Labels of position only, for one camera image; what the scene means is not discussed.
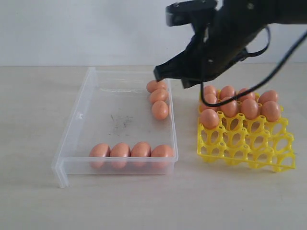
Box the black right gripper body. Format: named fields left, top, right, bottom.
left=191, top=0, right=307, bottom=81

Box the yellow plastic egg tray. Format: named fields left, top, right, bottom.
left=196, top=90, right=296, bottom=173

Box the clear plastic container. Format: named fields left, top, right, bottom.
left=52, top=67, right=178, bottom=188

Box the black camera cable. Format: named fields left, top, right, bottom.
left=199, top=25, right=307, bottom=107

